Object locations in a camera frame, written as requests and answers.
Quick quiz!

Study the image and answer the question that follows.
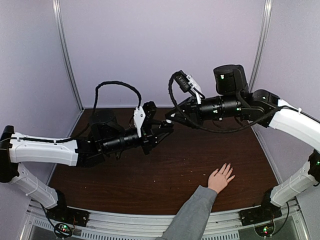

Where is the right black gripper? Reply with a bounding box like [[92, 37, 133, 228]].
[[165, 93, 242, 129]]

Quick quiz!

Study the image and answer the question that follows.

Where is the grey sleeved forearm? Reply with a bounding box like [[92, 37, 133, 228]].
[[156, 185, 218, 240]]

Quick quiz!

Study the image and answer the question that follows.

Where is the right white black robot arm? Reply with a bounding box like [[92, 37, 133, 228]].
[[166, 64, 320, 221]]

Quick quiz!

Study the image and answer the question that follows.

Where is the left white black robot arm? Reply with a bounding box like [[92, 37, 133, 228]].
[[0, 107, 173, 222]]

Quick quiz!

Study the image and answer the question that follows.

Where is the person's bare hand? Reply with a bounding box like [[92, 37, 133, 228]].
[[207, 163, 236, 194]]

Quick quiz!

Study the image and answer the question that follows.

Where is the right round controller board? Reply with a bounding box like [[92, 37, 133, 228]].
[[255, 224, 275, 237]]

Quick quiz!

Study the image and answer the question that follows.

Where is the round controller board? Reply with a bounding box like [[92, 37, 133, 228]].
[[53, 223, 73, 239], [255, 224, 275, 237]]

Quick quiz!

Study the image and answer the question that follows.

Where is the left round controller board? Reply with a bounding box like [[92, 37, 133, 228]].
[[53, 223, 73, 239]]

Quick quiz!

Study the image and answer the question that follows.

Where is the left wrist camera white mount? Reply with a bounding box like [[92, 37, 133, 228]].
[[133, 101, 157, 138]]

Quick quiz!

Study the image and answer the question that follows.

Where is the right black camera cable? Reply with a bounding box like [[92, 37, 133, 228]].
[[167, 72, 283, 133]]

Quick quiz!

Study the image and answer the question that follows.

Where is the black camera cable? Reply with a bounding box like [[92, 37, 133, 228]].
[[64, 80, 144, 145], [167, 72, 283, 133]]

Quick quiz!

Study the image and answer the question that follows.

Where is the left black camera cable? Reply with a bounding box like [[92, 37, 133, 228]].
[[64, 80, 144, 145]]

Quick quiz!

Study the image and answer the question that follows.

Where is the aluminium front frame rail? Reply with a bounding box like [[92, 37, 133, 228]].
[[19, 199, 310, 240]]

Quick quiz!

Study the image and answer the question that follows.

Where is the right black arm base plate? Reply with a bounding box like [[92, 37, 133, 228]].
[[239, 206, 283, 226]]

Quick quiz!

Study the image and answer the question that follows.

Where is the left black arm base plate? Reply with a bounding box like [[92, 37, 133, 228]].
[[47, 207, 90, 227]]

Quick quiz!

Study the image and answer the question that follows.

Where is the right aluminium corner post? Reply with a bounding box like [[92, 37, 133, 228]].
[[248, 0, 273, 92]]

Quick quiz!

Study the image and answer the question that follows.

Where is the aluminium corner post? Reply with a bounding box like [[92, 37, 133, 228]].
[[52, 0, 84, 112], [248, 0, 273, 92]]

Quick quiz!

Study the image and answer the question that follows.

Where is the left aluminium corner post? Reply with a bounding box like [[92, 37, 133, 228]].
[[52, 0, 84, 112]]

